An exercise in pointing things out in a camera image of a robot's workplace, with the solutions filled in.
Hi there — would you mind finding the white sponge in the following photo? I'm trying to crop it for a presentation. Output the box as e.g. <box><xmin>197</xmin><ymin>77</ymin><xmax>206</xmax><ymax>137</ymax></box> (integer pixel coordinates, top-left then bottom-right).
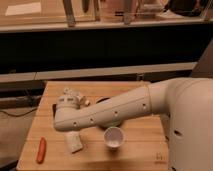
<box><xmin>66</xmin><ymin>131</ymin><xmax>83</xmax><ymax>153</ymax></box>

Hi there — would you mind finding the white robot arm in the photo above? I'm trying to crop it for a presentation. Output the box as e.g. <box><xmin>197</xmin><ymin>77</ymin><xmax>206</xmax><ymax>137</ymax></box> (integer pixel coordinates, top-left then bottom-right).
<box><xmin>54</xmin><ymin>77</ymin><xmax>213</xmax><ymax>171</ymax></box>

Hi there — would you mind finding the green ceramic bowl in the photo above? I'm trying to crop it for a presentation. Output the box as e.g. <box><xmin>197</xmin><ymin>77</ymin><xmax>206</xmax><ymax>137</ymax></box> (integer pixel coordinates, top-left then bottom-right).
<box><xmin>96</xmin><ymin>97</ymin><xmax>122</xmax><ymax>129</ymax></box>

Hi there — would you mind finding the white plastic bottle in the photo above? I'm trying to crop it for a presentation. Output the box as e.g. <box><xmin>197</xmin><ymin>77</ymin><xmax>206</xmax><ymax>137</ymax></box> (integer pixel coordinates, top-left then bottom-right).
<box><xmin>63</xmin><ymin>87</ymin><xmax>90</xmax><ymax>106</ymax></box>

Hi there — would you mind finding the white paper cup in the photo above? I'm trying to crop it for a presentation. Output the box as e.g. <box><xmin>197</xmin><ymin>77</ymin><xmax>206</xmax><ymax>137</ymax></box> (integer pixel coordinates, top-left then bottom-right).
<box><xmin>104</xmin><ymin>127</ymin><xmax>124</xmax><ymax>149</ymax></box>

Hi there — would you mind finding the black rectangular block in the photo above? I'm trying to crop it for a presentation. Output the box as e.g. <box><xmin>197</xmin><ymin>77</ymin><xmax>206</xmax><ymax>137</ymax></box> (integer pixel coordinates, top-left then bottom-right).
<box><xmin>52</xmin><ymin>104</ymin><xmax>56</xmax><ymax>118</ymax></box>

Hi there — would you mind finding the orange carrot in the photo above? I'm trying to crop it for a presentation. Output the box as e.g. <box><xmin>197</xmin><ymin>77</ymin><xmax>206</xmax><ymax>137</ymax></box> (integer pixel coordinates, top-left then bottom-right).
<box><xmin>36</xmin><ymin>137</ymin><xmax>46</xmax><ymax>164</ymax></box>

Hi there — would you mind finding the white paper sheet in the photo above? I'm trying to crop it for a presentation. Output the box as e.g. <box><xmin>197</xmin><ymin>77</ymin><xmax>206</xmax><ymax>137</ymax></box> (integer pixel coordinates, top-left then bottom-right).
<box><xmin>5</xmin><ymin>2</ymin><xmax>41</xmax><ymax>16</ymax></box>

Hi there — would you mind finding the black cable on floor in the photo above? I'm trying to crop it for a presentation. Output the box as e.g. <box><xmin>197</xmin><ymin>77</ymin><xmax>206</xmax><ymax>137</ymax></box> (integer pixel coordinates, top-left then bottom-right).
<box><xmin>0</xmin><ymin>106</ymin><xmax>38</xmax><ymax>118</ymax></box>

